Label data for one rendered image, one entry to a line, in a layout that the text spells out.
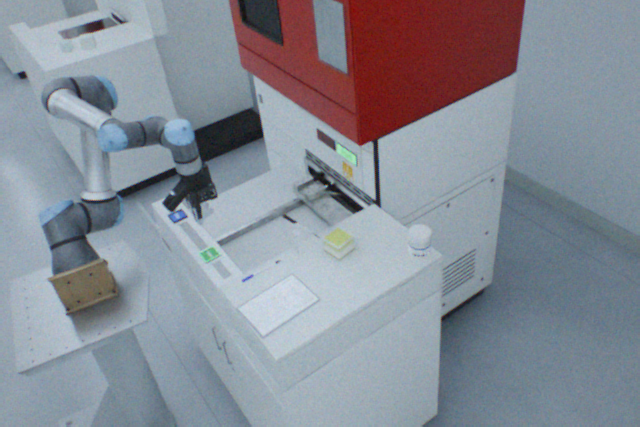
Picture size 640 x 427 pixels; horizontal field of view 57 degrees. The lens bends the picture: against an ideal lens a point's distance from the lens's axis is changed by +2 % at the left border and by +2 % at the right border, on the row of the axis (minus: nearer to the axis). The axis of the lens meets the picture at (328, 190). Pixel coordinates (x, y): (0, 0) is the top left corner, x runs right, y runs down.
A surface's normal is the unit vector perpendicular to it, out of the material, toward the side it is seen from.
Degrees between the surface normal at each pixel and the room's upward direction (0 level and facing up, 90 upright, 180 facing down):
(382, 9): 90
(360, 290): 0
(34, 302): 0
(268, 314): 0
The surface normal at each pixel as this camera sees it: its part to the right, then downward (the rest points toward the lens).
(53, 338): -0.08, -0.79
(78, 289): 0.44, 0.52
